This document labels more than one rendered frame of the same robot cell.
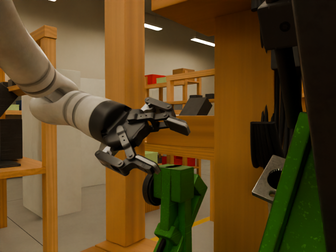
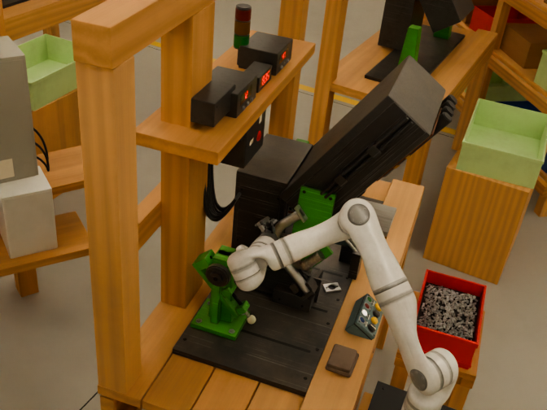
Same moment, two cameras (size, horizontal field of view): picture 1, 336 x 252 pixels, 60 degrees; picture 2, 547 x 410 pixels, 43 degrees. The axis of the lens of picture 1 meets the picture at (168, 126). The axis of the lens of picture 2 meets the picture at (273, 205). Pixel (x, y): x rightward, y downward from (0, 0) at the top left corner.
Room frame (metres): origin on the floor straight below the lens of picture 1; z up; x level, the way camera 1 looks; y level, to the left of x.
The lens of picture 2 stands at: (1.07, 1.54, 2.43)
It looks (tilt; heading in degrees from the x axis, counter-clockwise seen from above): 34 degrees down; 248
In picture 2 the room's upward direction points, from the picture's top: 6 degrees clockwise
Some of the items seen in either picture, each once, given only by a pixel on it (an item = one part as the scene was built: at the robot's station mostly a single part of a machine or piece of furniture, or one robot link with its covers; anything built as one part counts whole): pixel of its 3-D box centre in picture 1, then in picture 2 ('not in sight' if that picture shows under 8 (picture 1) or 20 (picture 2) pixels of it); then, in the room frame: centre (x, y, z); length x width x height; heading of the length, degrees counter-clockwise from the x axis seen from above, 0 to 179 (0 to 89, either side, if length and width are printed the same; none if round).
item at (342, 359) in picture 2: not in sight; (343, 359); (0.28, 0.25, 0.91); 0.10 x 0.08 x 0.03; 50
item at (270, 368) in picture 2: not in sight; (294, 265); (0.26, -0.24, 0.89); 1.10 x 0.42 x 0.02; 52
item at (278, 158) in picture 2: not in sight; (272, 198); (0.30, -0.41, 1.07); 0.30 x 0.18 x 0.34; 52
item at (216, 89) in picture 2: not in sight; (213, 102); (0.61, -0.14, 1.59); 0.15 x 0.07 x 0.07; 52
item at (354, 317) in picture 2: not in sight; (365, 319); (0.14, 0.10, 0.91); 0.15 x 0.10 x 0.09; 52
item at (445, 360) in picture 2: not in sight; (431, 380); (0.21, 0.56, 1.15); 0.09 x 0.09 x 0.17; 17
